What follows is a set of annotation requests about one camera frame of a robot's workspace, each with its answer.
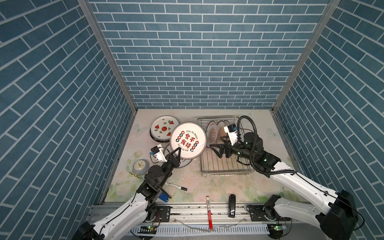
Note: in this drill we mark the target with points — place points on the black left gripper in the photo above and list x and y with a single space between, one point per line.
174 162

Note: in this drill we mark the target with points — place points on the black rectangular remote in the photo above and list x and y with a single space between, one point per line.
232 206

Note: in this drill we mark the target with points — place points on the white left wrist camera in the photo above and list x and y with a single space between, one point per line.
158 153

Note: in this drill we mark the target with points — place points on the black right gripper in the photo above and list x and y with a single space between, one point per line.
228 145

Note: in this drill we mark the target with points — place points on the black white marker pen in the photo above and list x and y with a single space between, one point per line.
177 186

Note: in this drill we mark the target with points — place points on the sunburst red text plate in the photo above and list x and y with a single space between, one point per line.
211 133

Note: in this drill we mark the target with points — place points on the aluminium corner post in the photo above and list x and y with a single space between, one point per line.
319 28
95 27

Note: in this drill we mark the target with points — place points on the red rim white plate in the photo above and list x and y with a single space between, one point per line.
190 138

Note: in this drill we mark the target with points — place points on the white cable comb strip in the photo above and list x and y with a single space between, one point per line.
201 230

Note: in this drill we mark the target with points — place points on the blue stapler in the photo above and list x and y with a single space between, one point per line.
165 197

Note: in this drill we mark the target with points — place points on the aluminium corner post right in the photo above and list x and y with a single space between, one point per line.
319 28

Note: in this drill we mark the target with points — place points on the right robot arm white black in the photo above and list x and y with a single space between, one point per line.
333 212

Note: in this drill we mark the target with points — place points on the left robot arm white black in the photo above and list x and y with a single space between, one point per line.
140 208

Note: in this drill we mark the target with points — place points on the red white pen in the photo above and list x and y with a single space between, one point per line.
209 213

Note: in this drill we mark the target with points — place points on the aluminium corner post left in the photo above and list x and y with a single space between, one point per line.
95 27

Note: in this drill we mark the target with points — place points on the metal wire dish rack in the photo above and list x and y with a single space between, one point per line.
213 166

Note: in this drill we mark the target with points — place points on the watermelon print plate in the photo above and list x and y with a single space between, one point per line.
165 123

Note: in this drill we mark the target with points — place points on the small white desk clock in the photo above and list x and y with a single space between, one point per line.
140 167

